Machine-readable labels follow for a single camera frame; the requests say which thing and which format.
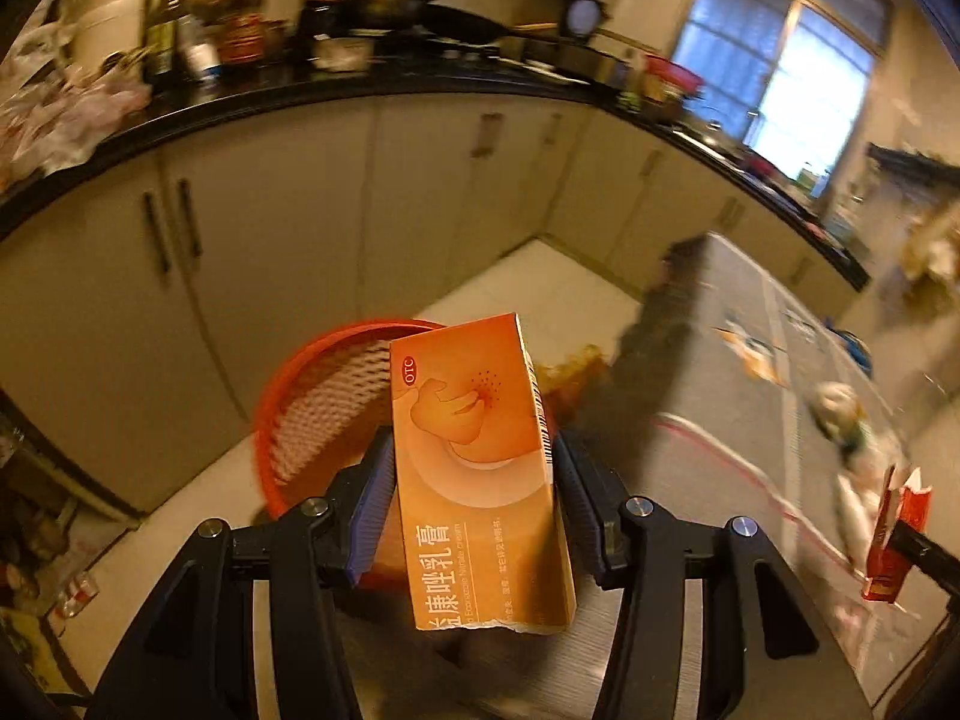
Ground dark soy sauce bottle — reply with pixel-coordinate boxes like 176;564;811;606
218;0;265;67

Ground crumpled plastic bags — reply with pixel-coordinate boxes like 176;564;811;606
2;23;151;188

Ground red plastic mesh basket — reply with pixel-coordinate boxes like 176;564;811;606
254;319;439;518

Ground black frying pan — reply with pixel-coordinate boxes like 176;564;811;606
420;2;512;46

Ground orange medicine box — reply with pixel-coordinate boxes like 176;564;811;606
389;314;576;635

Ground beige base cabinets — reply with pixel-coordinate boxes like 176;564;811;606
2;93;866;512

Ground red torn carton piece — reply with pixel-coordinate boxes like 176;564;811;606
862;466;932;603

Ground round white kitchen scale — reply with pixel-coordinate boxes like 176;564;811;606
558;0;607;43

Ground white rice cooker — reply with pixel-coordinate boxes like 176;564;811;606
67;0;160;73

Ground red plastic basin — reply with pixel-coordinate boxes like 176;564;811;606
646;54;704;96

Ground grey patterned tablecloth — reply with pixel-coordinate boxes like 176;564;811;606
359;232;936;720

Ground blue plastic bag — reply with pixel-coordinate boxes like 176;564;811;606
825;320;874;379

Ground black kitchen countertop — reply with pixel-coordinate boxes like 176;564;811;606
0;50;872;295

